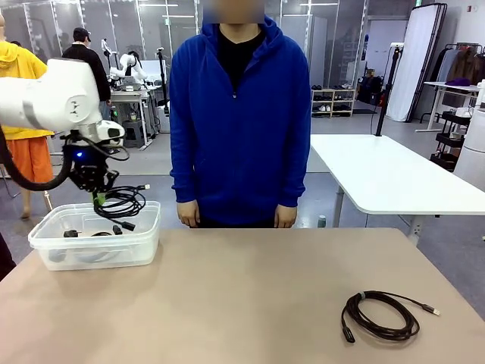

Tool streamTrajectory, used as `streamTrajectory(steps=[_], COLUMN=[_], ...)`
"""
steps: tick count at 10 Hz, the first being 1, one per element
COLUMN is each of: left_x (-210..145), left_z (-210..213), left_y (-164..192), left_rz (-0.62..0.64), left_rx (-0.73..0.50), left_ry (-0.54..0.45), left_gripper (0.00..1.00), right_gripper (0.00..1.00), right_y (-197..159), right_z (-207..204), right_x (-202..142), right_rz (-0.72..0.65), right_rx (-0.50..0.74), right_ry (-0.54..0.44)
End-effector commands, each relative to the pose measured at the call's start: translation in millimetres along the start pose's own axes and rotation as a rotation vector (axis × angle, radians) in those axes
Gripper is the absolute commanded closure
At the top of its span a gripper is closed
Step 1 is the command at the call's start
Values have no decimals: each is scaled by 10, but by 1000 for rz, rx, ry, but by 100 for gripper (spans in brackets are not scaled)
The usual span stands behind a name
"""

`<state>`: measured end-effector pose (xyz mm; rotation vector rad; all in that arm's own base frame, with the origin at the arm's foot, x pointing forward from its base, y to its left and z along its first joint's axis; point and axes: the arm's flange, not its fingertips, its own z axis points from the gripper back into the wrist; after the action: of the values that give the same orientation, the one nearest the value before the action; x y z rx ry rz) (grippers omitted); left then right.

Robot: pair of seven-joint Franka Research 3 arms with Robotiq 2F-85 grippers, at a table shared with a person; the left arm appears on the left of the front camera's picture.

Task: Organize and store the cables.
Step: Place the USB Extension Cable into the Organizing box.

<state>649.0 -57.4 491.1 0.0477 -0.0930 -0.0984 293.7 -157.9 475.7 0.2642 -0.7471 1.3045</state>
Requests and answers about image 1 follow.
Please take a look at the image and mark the clear plastic storage container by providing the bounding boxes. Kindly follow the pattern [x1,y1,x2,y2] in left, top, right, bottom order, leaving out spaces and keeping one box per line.
[27,200,162,271]

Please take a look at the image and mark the black tripod with camera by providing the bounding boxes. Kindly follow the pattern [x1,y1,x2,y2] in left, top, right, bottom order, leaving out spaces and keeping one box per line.
[156,46,171,109]

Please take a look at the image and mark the mannequin yellow hoodie orange shorts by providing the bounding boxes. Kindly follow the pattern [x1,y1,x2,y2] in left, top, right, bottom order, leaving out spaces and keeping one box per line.
[0,13,56,220]

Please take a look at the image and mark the dark cloth-covered object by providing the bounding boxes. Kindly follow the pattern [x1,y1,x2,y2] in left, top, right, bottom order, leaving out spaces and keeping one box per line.
[0,231,17,282]

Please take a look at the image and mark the white folding screen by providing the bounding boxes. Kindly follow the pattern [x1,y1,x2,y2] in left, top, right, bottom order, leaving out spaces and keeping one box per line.
[385,2,448,123]

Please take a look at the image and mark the wooden shoe rack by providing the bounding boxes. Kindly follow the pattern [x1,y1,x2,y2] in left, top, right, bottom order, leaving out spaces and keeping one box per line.
[309,85,357,118]

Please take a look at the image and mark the person's left forearm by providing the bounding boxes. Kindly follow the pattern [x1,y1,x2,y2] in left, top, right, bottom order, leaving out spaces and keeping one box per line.
[278,136,312,209]

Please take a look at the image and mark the grey workbench with equipment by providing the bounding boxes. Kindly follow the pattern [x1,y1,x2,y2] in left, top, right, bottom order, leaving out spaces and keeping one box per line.
[109,85,167,151]

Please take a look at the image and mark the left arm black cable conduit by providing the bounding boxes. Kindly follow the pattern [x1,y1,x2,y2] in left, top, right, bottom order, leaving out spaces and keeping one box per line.
[0,124,75,191]

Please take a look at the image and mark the black USB extension cable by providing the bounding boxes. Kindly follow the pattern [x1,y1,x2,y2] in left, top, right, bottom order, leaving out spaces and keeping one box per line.
[92,184,152,232]
[339,290,442,344]

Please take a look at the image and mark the black pole stand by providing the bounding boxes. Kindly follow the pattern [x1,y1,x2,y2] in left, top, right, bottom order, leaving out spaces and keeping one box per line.
[374,42,405,137]

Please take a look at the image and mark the person's right forearm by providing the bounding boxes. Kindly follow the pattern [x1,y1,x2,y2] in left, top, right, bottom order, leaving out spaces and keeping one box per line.
[169,132,200,206]

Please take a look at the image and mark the black bags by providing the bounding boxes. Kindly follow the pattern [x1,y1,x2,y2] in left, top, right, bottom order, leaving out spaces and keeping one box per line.
[356,74,386,106]

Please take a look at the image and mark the grey plastic stool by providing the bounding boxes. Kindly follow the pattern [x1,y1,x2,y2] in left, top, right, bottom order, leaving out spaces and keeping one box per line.
[121,120,147,149]

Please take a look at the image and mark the person's right hand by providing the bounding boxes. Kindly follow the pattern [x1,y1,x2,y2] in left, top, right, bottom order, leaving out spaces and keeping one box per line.
[177,199,201,228]

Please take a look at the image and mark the man in black jacket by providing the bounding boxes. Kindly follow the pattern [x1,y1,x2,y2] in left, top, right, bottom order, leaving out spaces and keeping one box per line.
[62,27,113,122]

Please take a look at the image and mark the person in blue hoodie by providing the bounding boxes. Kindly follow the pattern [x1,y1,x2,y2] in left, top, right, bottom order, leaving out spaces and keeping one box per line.
[169,0,312,229]

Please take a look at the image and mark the clothes rack with coats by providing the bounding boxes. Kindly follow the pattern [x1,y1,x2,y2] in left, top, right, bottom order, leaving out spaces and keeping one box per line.
[430,42,485,86]

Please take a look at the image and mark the white desk thin legs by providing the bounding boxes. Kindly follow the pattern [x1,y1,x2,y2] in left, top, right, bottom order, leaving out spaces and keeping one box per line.
[415,80,485,133]

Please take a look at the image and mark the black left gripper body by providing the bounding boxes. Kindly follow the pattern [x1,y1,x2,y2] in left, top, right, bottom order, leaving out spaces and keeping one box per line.
[62,142,113,190]

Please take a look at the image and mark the black utility cart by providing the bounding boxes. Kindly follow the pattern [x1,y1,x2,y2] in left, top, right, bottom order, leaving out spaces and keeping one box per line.
[430,109,473,172]

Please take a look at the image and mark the person's left hand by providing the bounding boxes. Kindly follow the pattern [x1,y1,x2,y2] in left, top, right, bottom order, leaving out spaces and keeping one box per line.
[274,204,297,230]

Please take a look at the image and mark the small white background robot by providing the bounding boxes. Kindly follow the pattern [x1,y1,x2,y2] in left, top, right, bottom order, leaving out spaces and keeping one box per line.
[109,52,149,92]

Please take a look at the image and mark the large white table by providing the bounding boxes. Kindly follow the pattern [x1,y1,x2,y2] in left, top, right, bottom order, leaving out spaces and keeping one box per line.
[305,133,485,238]

